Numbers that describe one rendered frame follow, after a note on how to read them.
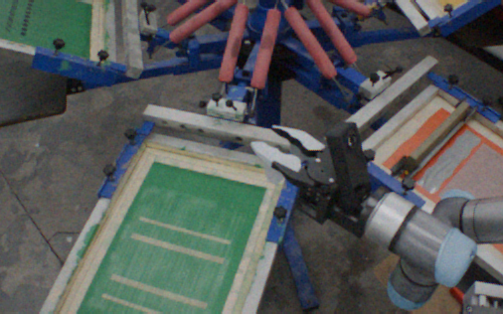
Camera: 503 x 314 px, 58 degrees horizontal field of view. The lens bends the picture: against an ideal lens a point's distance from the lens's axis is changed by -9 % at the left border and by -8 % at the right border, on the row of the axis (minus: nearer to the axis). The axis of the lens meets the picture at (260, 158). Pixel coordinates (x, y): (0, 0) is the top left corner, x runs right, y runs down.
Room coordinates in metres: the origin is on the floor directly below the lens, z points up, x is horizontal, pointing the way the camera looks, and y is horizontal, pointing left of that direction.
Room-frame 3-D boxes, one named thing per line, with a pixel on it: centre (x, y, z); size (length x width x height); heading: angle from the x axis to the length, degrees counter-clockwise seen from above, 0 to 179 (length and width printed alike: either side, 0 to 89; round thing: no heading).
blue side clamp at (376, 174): (0.94, -0.40, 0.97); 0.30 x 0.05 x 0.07; 44
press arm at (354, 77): (1.36, -0.38, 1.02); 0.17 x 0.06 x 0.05; 44
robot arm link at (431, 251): (0.32, -0.24, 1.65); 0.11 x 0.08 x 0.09; 51
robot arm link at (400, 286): (0.33, -0.25, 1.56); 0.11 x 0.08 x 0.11; 141
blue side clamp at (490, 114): (1.32, -0.80, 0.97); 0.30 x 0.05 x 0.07; 44
